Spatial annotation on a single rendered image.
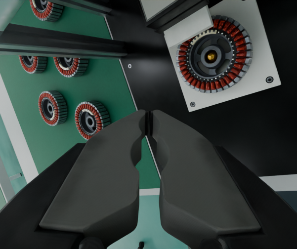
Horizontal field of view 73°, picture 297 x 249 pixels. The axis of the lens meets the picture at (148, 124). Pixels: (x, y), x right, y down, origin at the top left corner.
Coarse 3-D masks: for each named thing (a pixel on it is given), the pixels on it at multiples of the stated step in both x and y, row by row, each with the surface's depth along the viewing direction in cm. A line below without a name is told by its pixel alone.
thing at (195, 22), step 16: (144, 0) 23; (160, 0) 22; (176, 0) 21; (192, 0) 21; (208, 0) 22; (144, 16) 23; (160, 16) 22; (176, 16) 23; (192, 16) 24; (208, 16) 23; (160, 32) 26; (176, 32) 26; (192, 32) 25
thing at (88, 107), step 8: (80, 104) 54; (88, 104) 52; (96, 104) 53; (80, 112) 55; (88, 112) 56; (96, 112) 51; (104, 112) 52; (80, 120) 56; (88, 120) 56; (96, 120) 52; (104, 120) 52; (80, 128) 57; (88, 128) 57; (96, 128) 53; (88, 136) 55
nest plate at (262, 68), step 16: (224, 0) 30; (240, 0) 29; (240, 16) 30; (256, 16) 29; (256, 32) 29; (176, 48) 36; (224, 48) 32; (256, 48) 30; (224, 64) 33; (256, 64) 30; (272, 64) 29; (240, 80) 32; (256, 80) 31; (272, 80) 30; (192, 96) 37; (208, 96) 35; (224, 96) 34; (240, 96) 32
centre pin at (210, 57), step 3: (210, 51) 31; (213, 51) 31; (207, 54) 32; (210, 54) 31; (213, 54) 31; (216, 54) 31; (207, 57) 31; (210, 57) 31; (213, 57) 31; (216, 57) 31; (207, 60) 32; (210, 60) 31; (213, 60) 31
